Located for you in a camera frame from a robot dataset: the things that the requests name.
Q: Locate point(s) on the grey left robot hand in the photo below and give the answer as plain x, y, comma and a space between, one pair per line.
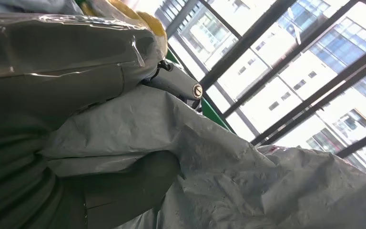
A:
60, 63

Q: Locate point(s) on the grey-white poly mailer package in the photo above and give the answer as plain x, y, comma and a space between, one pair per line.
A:
233, 189

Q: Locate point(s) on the green crate with yellow coils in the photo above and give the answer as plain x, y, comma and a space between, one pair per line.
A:
213, 113

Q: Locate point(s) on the black window frame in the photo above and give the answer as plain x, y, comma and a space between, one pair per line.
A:
247, 42

